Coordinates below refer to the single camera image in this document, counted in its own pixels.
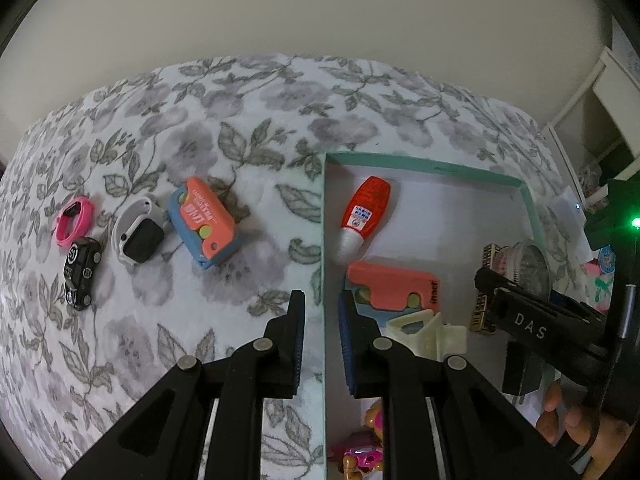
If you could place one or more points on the person's right hand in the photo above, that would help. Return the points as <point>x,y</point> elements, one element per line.
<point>555,420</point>

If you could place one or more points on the pink wrist band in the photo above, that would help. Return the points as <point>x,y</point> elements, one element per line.
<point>89,215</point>

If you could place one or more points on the black toy car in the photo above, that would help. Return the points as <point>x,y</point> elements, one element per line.
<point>80,270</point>

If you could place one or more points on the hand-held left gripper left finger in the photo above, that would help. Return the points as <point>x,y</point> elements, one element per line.
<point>299,345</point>

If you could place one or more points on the pink toy figure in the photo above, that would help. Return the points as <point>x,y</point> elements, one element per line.
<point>362,452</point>

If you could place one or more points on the floral blanket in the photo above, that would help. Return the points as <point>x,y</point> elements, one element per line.
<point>200,110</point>

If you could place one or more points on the gold hair clip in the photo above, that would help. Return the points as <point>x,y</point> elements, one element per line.
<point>480,315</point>

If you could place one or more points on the colourful round tape roll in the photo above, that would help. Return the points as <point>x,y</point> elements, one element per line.
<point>606,257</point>

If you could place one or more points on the red and white correction bottle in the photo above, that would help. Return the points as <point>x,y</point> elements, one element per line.
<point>362,210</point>

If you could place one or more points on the teal cardboard box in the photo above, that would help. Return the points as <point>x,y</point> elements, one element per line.
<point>440,210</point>

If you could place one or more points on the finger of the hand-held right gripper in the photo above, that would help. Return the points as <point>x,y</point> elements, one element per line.
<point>522,365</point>
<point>490,290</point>

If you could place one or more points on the coral blue toy on table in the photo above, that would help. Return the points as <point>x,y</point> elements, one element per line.
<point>200,220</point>

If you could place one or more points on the white shelf unit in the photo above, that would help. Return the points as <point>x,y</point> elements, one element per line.
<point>607,75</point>

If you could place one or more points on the round clear tape roll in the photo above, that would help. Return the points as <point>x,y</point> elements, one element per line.
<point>530,262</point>

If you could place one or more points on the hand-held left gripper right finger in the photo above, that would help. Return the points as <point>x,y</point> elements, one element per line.
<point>345,350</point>

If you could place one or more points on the grey smartwatch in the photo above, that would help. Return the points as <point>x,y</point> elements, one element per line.
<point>140,240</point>

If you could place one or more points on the cream plastic toy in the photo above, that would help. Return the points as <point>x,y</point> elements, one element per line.
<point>450,340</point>

